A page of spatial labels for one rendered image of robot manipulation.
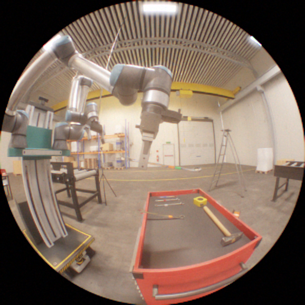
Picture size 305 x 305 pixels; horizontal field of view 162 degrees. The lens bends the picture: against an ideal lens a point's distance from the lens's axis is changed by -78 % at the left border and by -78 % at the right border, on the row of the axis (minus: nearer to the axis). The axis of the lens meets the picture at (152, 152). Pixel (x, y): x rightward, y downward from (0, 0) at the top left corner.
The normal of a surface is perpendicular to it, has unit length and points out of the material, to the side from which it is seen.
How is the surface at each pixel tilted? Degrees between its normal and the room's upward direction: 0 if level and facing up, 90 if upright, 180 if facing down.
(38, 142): 90
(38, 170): 90
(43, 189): 90
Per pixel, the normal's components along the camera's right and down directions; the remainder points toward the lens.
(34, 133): 0.99, -0.04
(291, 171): -1.00, 0.04
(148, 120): 0.04, -0.01
